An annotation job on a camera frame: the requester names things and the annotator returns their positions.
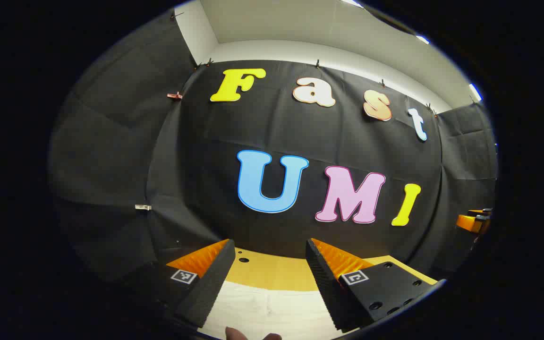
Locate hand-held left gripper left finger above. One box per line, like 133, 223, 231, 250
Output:
130, 239, 236, 331

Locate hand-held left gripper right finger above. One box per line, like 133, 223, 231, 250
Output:
306, 238, 446, 333

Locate white jeans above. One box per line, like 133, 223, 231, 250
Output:
196, 281, 348, 340

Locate black backdrop cloth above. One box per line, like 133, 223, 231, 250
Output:
48, 9, 498, 284

